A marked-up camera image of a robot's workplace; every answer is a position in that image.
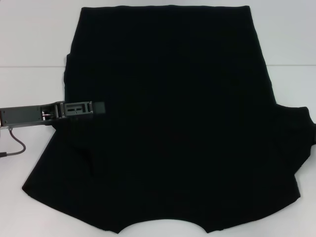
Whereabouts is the black t-shirt with FREE print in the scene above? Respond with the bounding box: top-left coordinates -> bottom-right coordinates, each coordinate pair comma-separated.
21,5 -> 316,234

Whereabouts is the left gripper cable with plug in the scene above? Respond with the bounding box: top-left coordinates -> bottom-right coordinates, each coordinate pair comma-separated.
0,126 -> 27,158

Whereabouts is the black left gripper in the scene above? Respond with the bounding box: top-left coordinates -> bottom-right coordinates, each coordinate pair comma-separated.
0,100 -> 107,129

